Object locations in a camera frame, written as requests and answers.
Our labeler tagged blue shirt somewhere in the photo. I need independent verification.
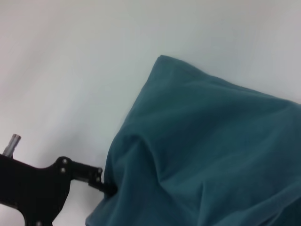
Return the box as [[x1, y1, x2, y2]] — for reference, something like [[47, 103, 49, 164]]
[[85, 55, 301, 226]]

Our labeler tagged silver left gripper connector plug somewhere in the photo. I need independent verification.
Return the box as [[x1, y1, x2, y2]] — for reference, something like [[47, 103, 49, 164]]
[[3, 133, 22, 158]]

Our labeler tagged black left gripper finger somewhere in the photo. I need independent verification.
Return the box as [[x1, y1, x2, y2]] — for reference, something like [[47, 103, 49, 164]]
[[70, 161, 119, 196]]

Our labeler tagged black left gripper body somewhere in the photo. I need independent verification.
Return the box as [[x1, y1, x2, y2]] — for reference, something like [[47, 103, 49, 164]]
[[0, 154, 74, 226]]

